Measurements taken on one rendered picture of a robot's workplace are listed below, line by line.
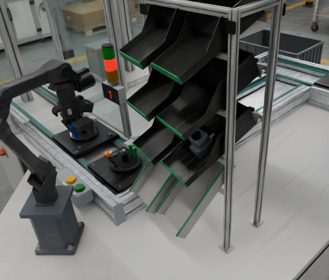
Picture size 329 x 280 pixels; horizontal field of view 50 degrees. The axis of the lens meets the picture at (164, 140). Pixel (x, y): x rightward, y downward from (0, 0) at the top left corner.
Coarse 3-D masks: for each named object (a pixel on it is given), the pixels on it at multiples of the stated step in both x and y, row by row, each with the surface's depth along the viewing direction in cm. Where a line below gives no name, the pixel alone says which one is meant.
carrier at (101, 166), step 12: (132, 144) 158; (120, 156) 151; (132, 156) 150; (96, 168) 148; (108, 168) 147; (120, 168) 144; (132, 168) 143; (108, 180) 141; (120, 180) 140; (132, 180) 140; (120, 192) 136
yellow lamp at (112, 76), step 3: (108, 72) 147; (111, 72) 147; (114, 72) 148; (117, 72) 150; (108, 75) 148; (111, 75) 148; (114, 75) 148; (117, 75) 150; (108, 78) 149; (111, 78) 149; (114, 78) 149; (117, 78) 150; (108, 81) 150; (111, 81) 149; (114, 81) 150
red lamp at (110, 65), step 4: (104, 60) 145; (108, 60) 144; (112, 60) 145; (104, 64) 147; (108, 64) 145; (112, 64) 146; (116, 64) 148; (108, 68) 146; (112, 68) 146; (116, 68) 148
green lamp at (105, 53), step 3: (102, 48) 142; (105, 48) 142; (108, 48) 142; (111, 48) 142; (102, 51) 143; (105, 51) 142; (108, 51) 142; (111, 51) 143; (105, 54) 143; (108, 54) 143; (111, 54) 143; (114, 54) 145; (105, 57) 144; (108, 57) 144; (111, 57) 144; (114, 57) 146
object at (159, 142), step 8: (160, 112) 119; (152, 128) 120; (160, 128) 120; (144, 136) 120; (152, 136) 120; (160, 136) 118; (168, 136) 116; (176, 136) 110; (136, 144) 120; (144, 144) 119; (152, 144) 117; (160, 144) 115; (168, 144) 110; (176, 144) 112; (144, 152) 116; (152, 152) 115; (160, 152) 110; (168, 152) 112; (152, 160) 110
